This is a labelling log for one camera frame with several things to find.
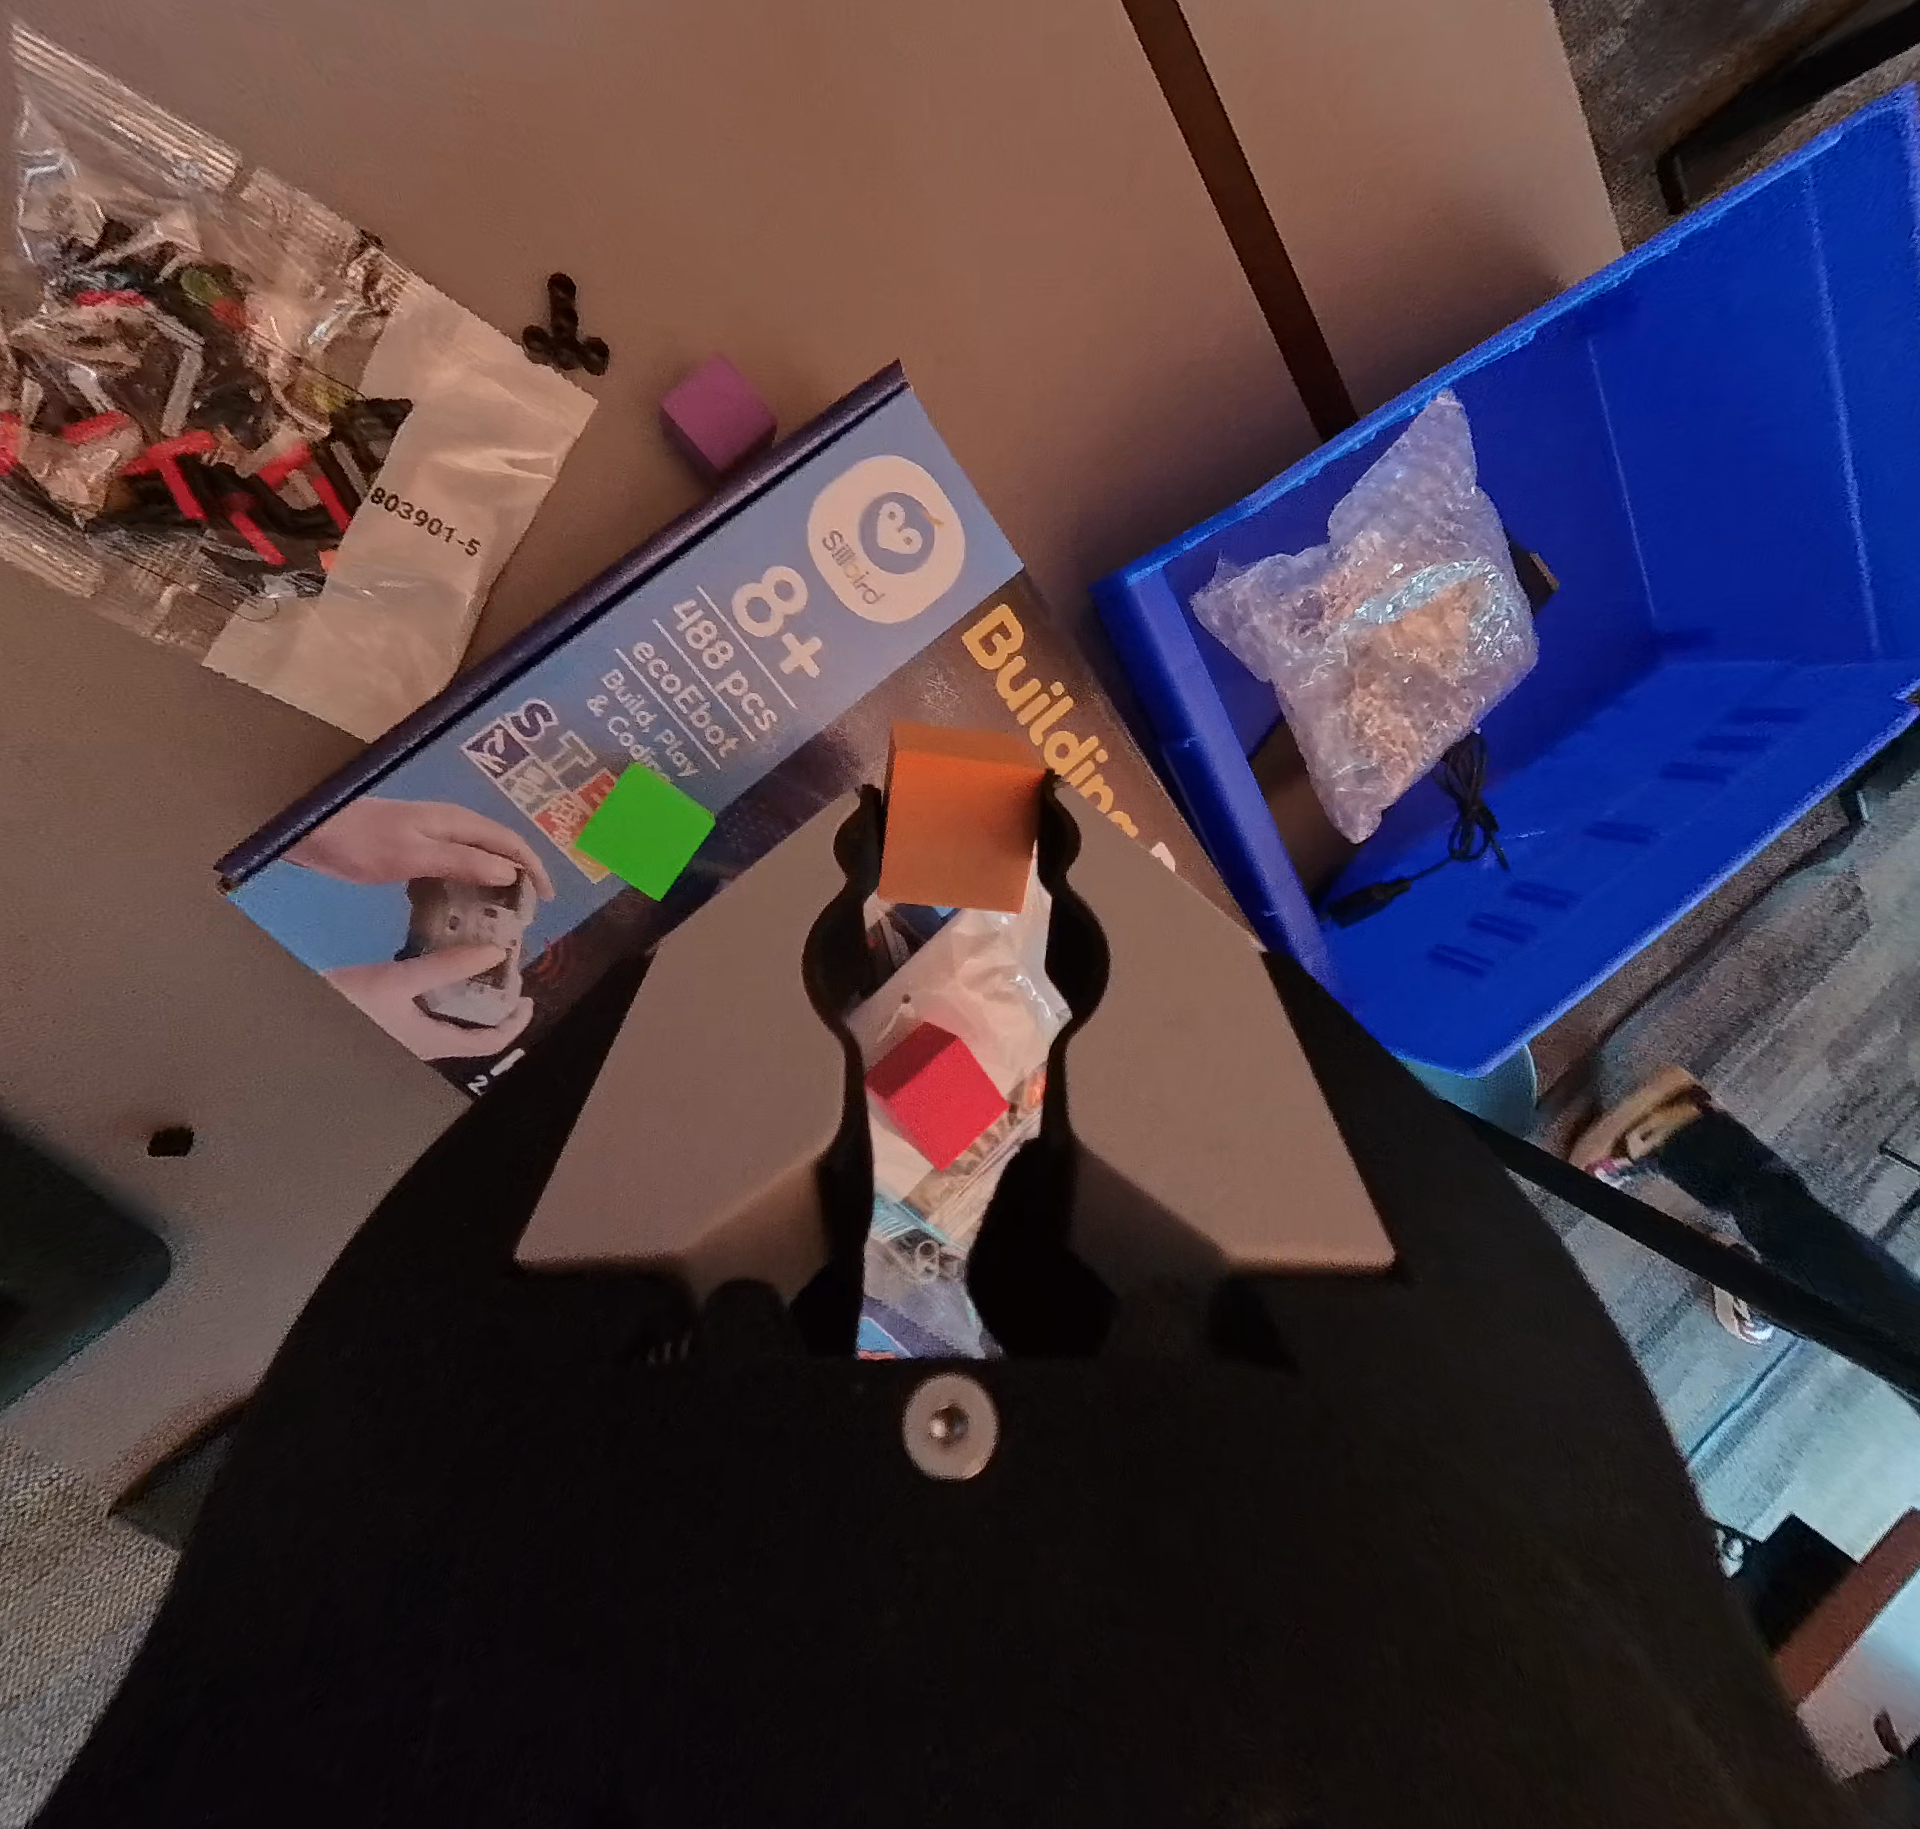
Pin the black ball connector piece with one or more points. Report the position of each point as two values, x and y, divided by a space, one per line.
566 346

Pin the clear bag of white parts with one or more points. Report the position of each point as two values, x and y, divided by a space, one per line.
961 975

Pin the green foam cube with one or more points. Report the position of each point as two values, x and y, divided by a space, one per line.
644 829

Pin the dark chair seat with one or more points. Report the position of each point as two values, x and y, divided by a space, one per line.
60 1259

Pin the grey desk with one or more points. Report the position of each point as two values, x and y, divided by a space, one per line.
750 133

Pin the small black device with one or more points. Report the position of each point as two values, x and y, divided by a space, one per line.
1532 572

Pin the red foam cube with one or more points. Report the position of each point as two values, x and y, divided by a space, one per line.
938 1093

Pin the orange foam cube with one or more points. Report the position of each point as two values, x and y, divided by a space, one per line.
961 817

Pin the purple foam cube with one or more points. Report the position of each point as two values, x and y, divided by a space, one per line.
717 417

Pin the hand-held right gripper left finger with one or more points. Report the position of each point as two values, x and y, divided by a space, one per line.
707 1093

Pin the round grey-blue stand base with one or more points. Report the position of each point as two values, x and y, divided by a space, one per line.
1504 1084

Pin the clear bag black red parts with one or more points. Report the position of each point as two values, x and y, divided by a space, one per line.
435 510

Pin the black pole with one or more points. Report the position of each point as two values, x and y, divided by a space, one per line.
1726 1268

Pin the bubble wrap packet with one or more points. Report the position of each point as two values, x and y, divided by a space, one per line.
1382 614

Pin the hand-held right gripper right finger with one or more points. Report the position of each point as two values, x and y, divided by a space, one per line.
1215 1110

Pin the blue storage bin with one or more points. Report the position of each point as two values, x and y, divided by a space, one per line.
1726 539

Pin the blue robot kit box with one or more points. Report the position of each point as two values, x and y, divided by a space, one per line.
840 614

